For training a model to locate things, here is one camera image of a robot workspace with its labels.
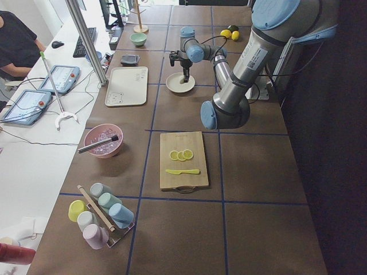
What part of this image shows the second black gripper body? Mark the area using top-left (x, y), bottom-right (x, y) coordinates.
top-left (180, 57), bottom-right (193, 76)

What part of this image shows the cream round plate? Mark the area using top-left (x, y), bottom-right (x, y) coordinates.
top-left (166, 73), bottom-right (196, 93)

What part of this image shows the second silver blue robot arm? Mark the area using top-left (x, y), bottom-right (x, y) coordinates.
top-left (170, 1), bottom-right (339, 129)

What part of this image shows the white bear tray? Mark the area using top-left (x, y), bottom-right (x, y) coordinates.
top-left (105, 66), bottom-right (149, 107)

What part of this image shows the upper yellow lemon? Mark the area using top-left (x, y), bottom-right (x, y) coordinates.
top-left (220, 29), bottom-right (232, 39)

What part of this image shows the yellow lemon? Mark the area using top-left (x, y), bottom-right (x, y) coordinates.
top-left (231, 30), bottom-right (240, 41)
top-left (220, 29), bottom-right (232, 39)

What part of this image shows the green bowl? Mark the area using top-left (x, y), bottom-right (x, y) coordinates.
top-left (130, 33), bottom-right (147, 46)

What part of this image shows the lower yellow lemon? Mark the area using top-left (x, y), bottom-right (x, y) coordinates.
top-left (231, 30), bottom-right (240, 41)

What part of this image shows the wooden mug stand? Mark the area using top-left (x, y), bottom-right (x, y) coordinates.
top-left (132, 0), bottom-right (149, 33)

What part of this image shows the grey folded cloth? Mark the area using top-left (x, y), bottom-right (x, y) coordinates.
top-left (120, 54), bottom-right (140, 66)

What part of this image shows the black box white label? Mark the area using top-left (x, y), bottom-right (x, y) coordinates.
top-left (108, 27), bottom-right (123, 50)

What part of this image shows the bottom lemon slice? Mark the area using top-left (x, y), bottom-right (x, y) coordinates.
top-left (182, 149), bottom-right (194, 160)

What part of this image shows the lemon slice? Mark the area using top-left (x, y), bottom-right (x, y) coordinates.
top-left (169, 150), bottom-right (179, 161)
top-left (177, 151), bottom-right (186, 161)
top-left (182, 149), bottom-right (194, 160)

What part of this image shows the middle lemon slice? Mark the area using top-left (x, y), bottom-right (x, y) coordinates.
top-left (177, 151), bottom-right (186, 161)

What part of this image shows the top lemon slice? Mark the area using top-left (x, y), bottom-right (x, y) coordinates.
top-left (169, 150), bottom-right (179, 161)

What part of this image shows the bamboo cutting board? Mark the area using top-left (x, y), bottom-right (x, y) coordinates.
top-left (159, 131), bottom-right (209, 193)

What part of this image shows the steel muddler black tip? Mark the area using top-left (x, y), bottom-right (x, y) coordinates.
top-left (77, 135), bottom-right (119, 154)

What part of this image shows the yellow plastic knife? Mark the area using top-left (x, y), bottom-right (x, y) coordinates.
top-left (165, 169), bottom-right (201, 175)

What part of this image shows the pink bowl with ice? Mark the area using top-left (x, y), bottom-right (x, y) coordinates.
top-left (84, 124), bottom-right (123, 159)

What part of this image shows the black keyboard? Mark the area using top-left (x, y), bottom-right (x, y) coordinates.
top-left (72, 27), bottom-right (97, 58)

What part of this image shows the upper teach pendant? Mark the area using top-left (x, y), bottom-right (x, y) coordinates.
top-left (38, 65), bottom-right (80, 95)

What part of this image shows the teach pendant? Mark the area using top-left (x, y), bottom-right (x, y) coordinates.
top-left (1, 90), bottom-right (52, 126)
top-left (38, 65), bottom-right (80, 95)

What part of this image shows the white hook pole tool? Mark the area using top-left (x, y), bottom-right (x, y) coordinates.
top-left (40, 51), bottom-right (79, 131)

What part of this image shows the black computer mouse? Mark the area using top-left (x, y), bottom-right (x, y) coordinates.
top-left (51, 41), bottom-right (64, 49)

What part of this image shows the grey upturned cup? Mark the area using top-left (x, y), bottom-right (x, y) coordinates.
top-left (89, 182), bottom-right (113, 199)

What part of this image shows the green upturned cup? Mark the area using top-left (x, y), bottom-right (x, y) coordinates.
top-left (98, 192), bottom-right (123, 214)

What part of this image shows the blue upturned cup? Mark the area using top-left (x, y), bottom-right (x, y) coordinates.
top-left (108, 203), bottom-right (134, 229)

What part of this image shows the lower teach pendant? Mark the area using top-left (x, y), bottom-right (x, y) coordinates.
top-left (1, 90), bottom-right (52, 126)

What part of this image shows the seated person black shirt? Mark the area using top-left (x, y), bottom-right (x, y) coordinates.
top-left (1, 11), bottom-right (46, 81)

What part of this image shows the yellow upturned cup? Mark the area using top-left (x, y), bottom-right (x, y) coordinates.
top-left (68, 199), bottom-right (87, 222)

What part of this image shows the white upturned cup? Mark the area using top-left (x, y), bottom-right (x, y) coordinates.
top-left (77, 211), bottom-right (99, 232)

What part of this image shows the pink upturned cup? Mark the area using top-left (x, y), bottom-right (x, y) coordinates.
top-left (83, 224), bottom-right (109, 250)

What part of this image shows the red bottle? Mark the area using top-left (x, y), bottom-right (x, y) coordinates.
top-left (1, 243), bottom-right (36, 265)

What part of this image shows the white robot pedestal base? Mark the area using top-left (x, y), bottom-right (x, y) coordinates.
top-left (245, 76), bottom-right (270, 100)

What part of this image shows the aluminium frame post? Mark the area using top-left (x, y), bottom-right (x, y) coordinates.
top-left (65, 0), bottom-right (108, 87)

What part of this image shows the white wire cup rack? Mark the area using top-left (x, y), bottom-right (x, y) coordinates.
top-left (77, 185), bottom-right (135, 248)

